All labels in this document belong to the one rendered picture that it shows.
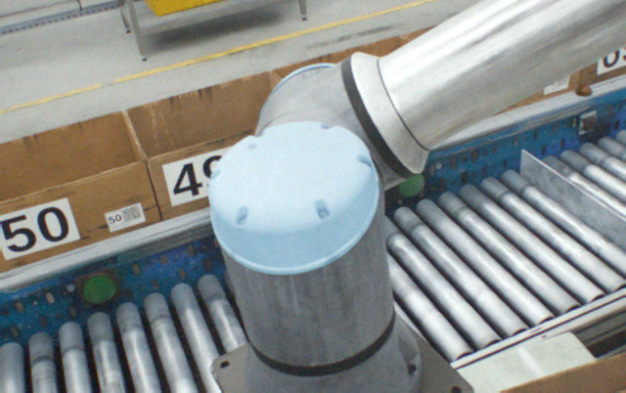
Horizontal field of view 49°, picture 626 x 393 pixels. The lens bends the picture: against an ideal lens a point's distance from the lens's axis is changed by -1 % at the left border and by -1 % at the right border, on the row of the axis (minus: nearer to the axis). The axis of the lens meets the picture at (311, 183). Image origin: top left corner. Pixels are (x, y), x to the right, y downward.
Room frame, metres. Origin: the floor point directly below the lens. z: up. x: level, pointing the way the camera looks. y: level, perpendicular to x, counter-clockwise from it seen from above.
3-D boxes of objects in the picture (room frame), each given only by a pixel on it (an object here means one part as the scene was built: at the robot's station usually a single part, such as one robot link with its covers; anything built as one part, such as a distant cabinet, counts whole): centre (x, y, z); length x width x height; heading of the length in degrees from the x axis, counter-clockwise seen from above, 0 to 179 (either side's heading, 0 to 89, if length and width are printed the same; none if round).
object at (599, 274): (1.27, -0.54, 0.72); 0.52 x 0.05 x 0.05; 19
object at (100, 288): (1.17, 0.49, 0.81); 0.07 x 0.01 x 0.07; 109
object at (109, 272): (1.18, 0.50, 0.81); 0.09 x 0.01 x 0.09; 109
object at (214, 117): (1.49, 0.21, 0.96); 0.39 x 0.29 x 0.17; 109
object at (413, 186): (1.42, -0.25, 0.81); 0.07 x 0.01 x 0.07; 109
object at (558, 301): (1.23, -0.42, 0.72); 0.52 x 0.05 x 0.05; 19
